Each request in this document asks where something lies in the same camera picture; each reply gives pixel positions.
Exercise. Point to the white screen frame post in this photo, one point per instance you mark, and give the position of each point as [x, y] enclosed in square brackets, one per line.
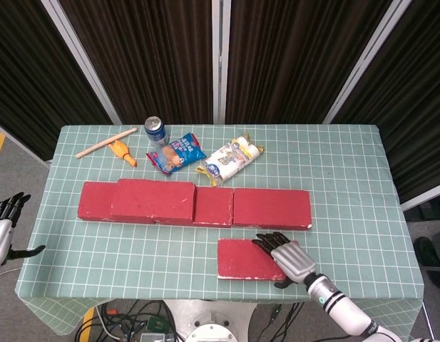
[362, 64]
[84, 64]
[220, 60]

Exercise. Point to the orange rubber chicken toy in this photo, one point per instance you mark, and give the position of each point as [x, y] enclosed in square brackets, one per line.
[121, 151]

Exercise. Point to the pack of white rolls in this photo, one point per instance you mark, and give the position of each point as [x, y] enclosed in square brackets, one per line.
[228, 160]

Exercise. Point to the black bulky object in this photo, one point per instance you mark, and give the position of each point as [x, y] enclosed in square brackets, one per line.
[431, 256]

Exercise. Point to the blue soda can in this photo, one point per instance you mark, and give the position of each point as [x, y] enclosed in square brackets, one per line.
[156, 133]

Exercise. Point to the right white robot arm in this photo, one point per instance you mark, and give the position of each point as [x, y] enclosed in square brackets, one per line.
[344, 310]

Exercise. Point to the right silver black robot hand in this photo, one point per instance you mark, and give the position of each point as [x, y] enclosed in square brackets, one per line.
[292, 260]

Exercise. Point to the white screen frame rail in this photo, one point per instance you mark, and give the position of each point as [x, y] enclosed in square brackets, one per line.
[424, 200]
[20, 142]

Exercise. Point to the blue snack bag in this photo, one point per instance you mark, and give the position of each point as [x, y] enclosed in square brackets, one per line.
[175, 153]

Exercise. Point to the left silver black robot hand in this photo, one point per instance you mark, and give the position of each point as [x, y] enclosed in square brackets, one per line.
[0, 238]

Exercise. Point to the wooden stick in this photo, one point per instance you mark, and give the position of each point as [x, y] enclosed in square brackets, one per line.
[102, 144]

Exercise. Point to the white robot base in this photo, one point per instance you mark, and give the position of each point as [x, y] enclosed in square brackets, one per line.
[212, 320]

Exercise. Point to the dark ribbed screen panel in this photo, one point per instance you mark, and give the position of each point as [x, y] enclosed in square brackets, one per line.
[294, 57]
[30, 78]
[152, 57]
[415, 107]

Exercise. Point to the green circuit board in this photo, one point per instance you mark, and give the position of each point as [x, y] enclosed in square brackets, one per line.
[159, 325]

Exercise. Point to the red foam brick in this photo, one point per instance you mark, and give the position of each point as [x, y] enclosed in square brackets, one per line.
[152, 201]
[244, 258]
[271, 208]
[212, 204]
[96, 199]

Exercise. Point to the green checked tablecloth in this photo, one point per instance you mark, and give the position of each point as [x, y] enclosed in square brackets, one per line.
[134, 260]

